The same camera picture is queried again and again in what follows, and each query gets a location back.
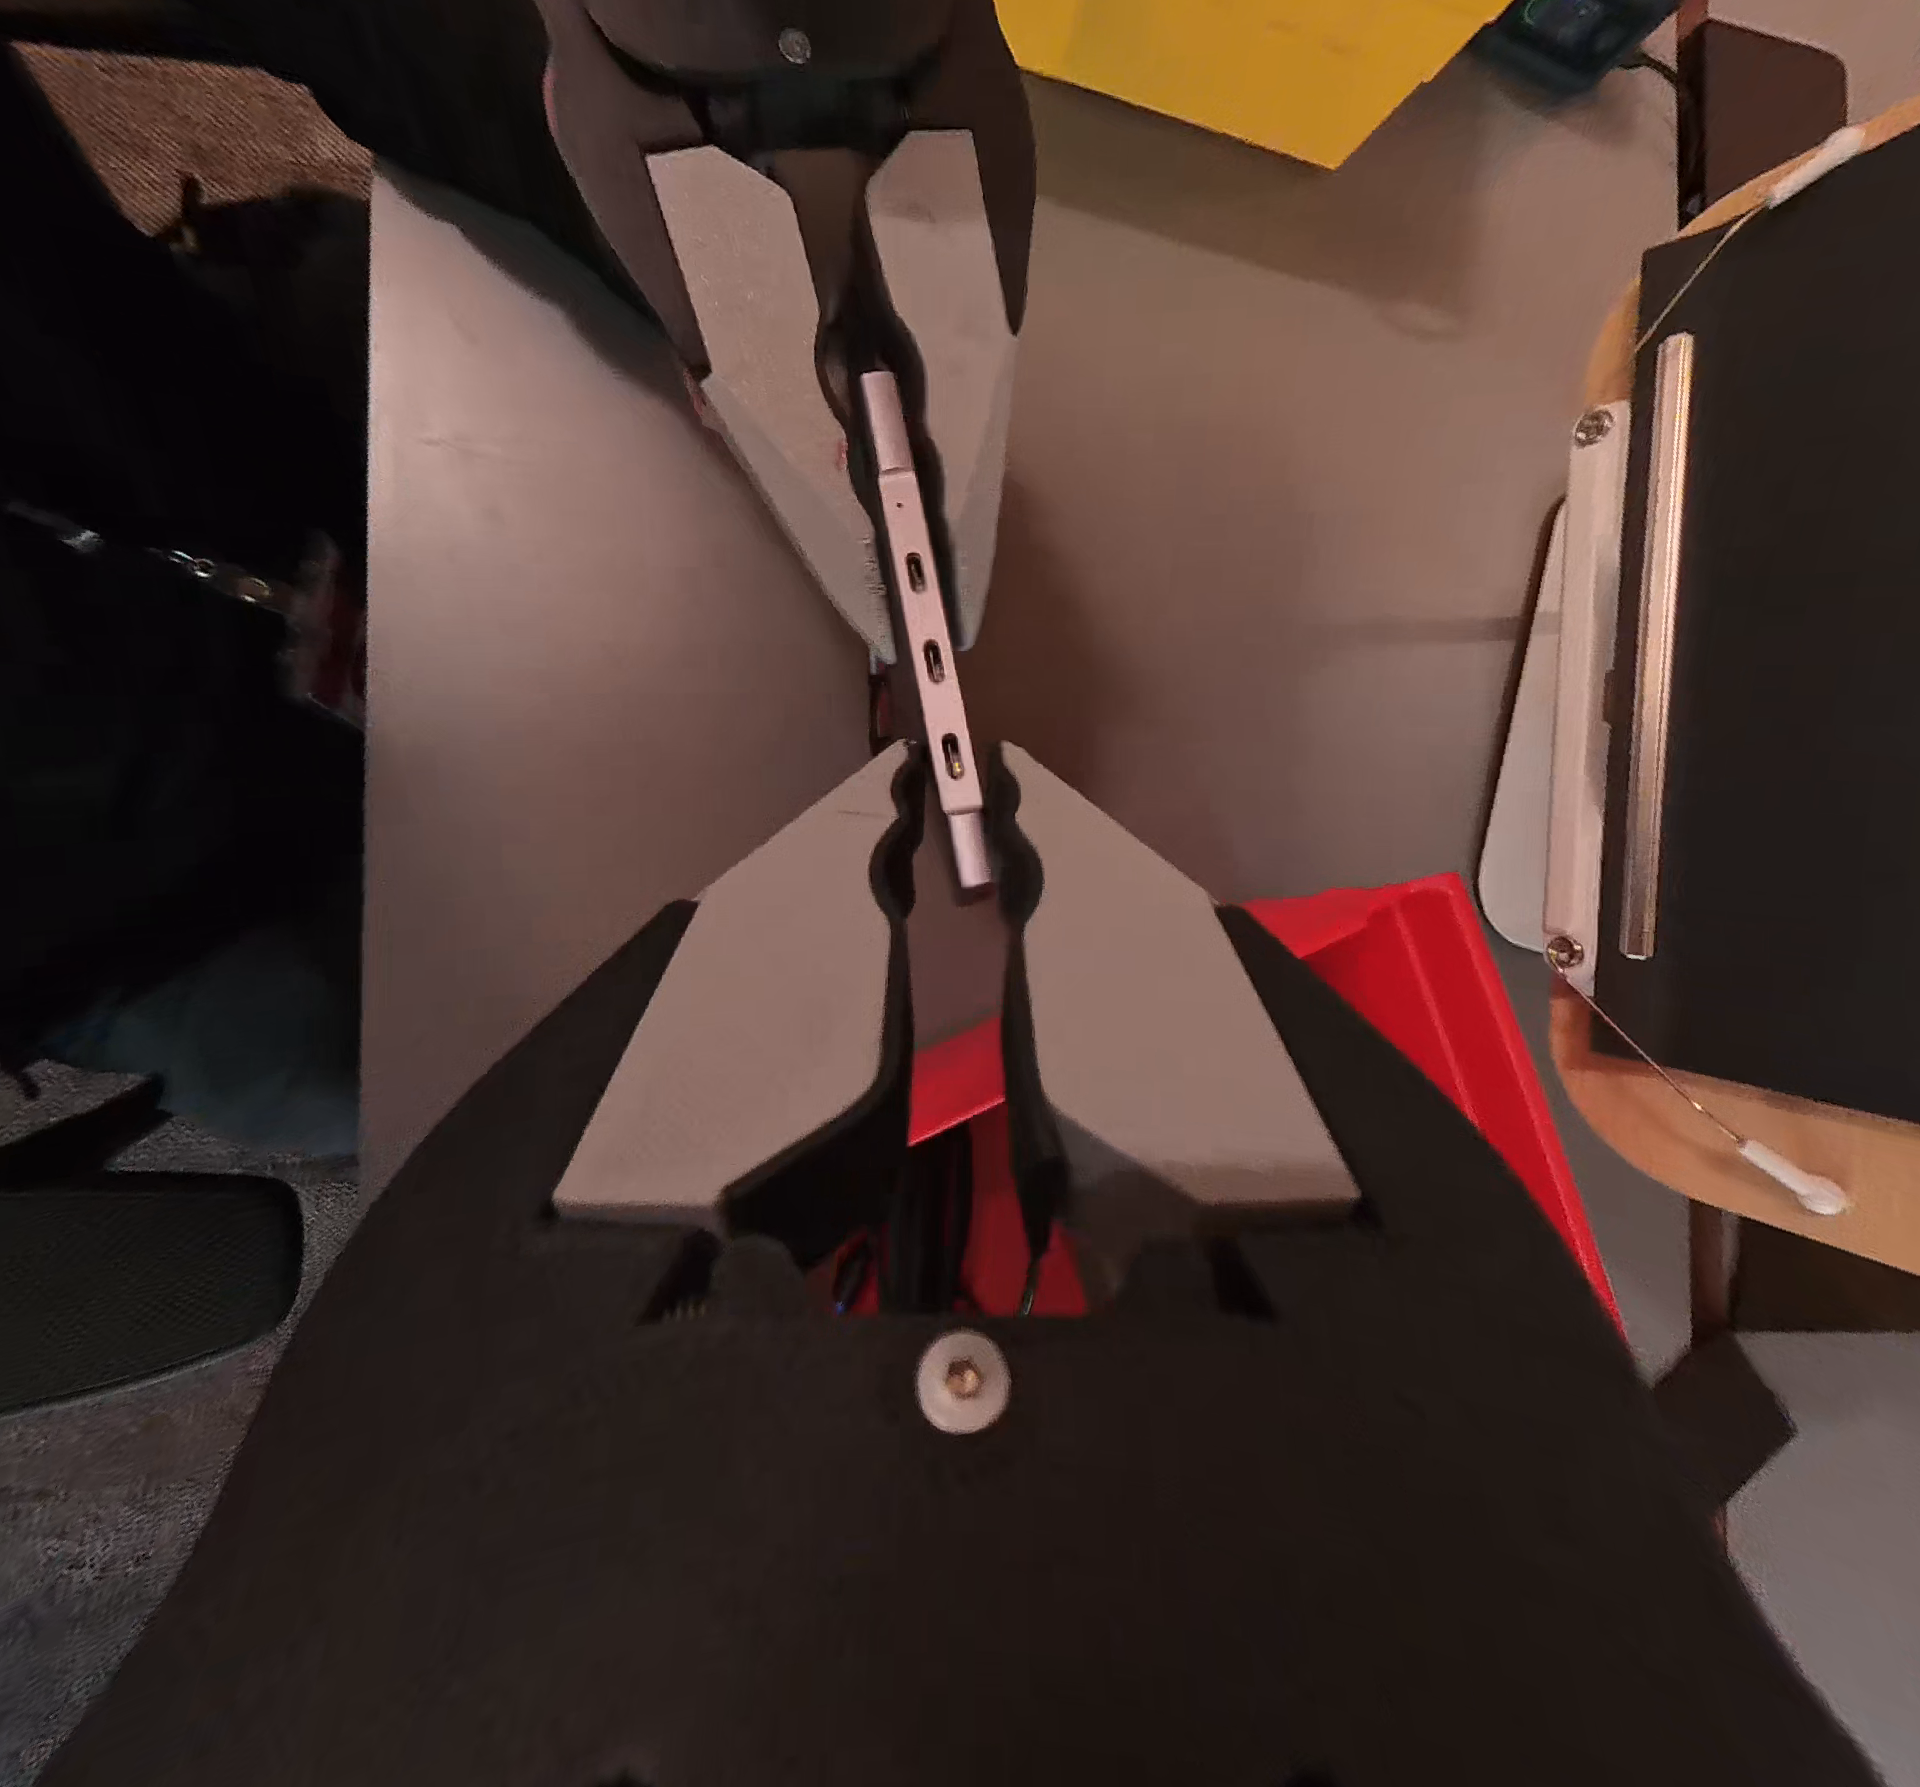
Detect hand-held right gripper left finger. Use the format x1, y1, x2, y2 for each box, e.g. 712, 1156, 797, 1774
553, 742, 921, 1242

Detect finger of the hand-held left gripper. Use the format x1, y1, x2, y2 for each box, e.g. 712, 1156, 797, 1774
863, 126, 1015, 653
644, 143, 902, 657

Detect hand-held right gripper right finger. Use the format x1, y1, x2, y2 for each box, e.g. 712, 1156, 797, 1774
995, 742, 1365, 1255

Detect red plastic bin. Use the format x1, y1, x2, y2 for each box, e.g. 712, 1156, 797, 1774
832, 872, 1631, 1347

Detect grey usb hub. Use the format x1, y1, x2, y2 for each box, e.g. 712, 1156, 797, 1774
859, 368, 999, 895

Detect yellow plastic bin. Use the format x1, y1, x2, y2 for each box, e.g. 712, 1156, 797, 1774
942, 0, 1585, 169

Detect wooden backing board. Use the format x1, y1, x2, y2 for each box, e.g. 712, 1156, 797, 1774
1545, 93, 1920, 1278

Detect person's body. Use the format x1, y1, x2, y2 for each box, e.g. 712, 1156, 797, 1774
0, 0, 559, 1069

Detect mesh office chair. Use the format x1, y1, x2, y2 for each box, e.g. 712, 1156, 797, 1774
0, 1169, 305, 1415

